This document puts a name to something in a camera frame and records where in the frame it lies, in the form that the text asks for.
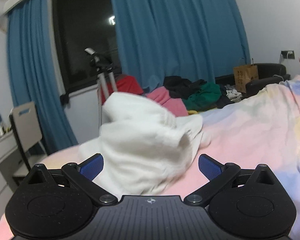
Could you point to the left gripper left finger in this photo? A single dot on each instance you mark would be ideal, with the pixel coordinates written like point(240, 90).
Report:
point(81, 177)

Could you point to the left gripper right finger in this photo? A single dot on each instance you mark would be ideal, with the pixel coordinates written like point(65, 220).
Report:
point(220, 176)

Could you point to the white sweatpants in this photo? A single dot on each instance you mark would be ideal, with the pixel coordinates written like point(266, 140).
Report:
point(145, 147)

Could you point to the pastel bed sheet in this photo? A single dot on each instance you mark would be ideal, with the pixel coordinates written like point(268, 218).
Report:
point(261, 134)

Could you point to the green garment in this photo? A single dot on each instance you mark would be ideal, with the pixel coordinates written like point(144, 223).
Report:
point(205, 97)

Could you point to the beige black chair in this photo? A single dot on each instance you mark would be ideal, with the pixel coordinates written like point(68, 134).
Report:
point(28, 135)

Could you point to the pink garment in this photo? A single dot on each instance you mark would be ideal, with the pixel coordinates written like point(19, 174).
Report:
point(162, 96)

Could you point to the white dressing table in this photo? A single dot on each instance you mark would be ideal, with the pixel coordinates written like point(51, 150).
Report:
point(0, 169)

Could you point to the black garment pile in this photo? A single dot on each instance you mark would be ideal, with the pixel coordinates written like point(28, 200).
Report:
point(179, 87)

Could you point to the red garment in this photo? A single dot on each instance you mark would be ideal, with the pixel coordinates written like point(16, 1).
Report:
point(128, 84)

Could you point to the brown paper bag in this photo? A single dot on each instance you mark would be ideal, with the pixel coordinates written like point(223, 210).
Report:
point(243, 74)

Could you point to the blue left curtain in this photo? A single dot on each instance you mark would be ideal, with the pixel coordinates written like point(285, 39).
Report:
point(32, 74)

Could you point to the blue curtain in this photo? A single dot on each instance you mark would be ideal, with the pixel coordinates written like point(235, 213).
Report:
point(193, 39)
point(32, 74)

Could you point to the silver tripod stand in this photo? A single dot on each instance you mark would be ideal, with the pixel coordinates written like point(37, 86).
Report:
point(103, 65)

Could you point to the black sofa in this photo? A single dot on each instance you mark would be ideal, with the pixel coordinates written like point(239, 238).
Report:
point(268, 73)

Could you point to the blue right curtain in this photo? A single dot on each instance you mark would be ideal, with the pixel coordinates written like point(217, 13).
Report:
point(193, 39)

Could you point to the dark window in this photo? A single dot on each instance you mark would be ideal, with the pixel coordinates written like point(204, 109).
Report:
point(78, 25)

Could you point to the wall socket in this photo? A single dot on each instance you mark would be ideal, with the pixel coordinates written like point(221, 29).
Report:
point(288, 54)

